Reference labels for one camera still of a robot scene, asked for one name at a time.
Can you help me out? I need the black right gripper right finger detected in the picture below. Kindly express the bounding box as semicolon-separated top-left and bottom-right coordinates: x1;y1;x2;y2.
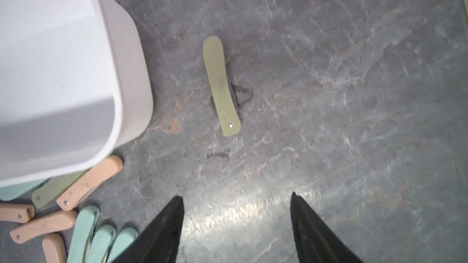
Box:
290;193;362;263

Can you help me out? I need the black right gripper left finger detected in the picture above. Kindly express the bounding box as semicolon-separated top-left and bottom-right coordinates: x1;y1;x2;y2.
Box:
115;196;185;263

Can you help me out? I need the olive knife apart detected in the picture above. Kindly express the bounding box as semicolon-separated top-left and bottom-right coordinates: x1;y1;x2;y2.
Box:
202;36;241;137

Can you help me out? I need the white basin with knives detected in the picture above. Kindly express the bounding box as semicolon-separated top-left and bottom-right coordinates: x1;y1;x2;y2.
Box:
1;0;154;186

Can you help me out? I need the mint knife middle right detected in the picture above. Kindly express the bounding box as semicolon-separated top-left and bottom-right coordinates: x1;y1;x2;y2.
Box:
107;227;138;263

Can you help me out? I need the mint knife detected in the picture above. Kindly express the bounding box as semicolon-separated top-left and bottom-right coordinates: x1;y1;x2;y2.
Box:
0;178;49;202
67;205;101;263
107;227;138;263
86;225;117;263

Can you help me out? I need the mint knife middle centre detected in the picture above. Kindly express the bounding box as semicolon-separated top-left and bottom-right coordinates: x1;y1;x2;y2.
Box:
86;225;117;263

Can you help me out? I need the mint knife middle left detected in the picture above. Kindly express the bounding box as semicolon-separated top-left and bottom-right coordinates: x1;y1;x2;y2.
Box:
67;205;101;263

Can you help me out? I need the peach knife top right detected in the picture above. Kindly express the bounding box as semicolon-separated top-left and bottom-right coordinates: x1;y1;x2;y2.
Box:
56;155;124;211

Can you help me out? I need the peach knife top centre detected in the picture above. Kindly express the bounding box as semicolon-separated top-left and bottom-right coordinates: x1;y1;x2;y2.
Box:
9;210;78;244

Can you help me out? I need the peach knife upright middle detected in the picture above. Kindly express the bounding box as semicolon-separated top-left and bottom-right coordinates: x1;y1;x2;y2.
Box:
42;233;67;263

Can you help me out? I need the olive knife top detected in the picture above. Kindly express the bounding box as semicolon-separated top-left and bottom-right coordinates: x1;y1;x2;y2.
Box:
32;170;87;209

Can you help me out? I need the peach knife top left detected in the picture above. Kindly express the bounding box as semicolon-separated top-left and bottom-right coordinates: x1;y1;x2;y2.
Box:
0;203;35;224

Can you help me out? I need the mint knife top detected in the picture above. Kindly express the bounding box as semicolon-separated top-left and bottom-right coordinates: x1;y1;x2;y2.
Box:
0;178;49;202

